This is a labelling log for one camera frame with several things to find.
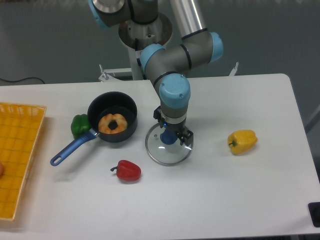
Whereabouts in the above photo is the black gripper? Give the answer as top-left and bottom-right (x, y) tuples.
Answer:
(153, 106), (194, 146)

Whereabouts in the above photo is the glass pot lid blue knob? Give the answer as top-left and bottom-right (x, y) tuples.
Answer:
(145, 123), (194, 166)

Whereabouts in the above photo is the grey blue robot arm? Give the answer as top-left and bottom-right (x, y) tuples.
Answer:
(88, 0), (224, 146)

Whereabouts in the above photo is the red toy bell pepper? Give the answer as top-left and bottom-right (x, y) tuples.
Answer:
(110, 159), (142, 181)

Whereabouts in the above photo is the glazed toy donut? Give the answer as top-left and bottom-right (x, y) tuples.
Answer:
(98, 113), (128, 135)

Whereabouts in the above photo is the yellow toy bell pepper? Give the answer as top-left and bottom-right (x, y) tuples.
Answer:
(227, 129), (258, 155)

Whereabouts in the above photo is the green toy bell pepper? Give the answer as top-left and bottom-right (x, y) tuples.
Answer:
(70, 114), (91, 139)

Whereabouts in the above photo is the yellow woven basket tray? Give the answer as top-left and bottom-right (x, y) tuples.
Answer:
(0, 102), (47, 221)

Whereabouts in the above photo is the black device at table edge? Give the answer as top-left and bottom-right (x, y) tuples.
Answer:
(308, 202), (320, 228)

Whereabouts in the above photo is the black saucepan blue handle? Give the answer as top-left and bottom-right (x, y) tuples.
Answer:
(50, 91), (138, 166)

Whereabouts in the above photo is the black cable on floor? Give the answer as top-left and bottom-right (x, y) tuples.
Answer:
(0, 76), (46, 84)

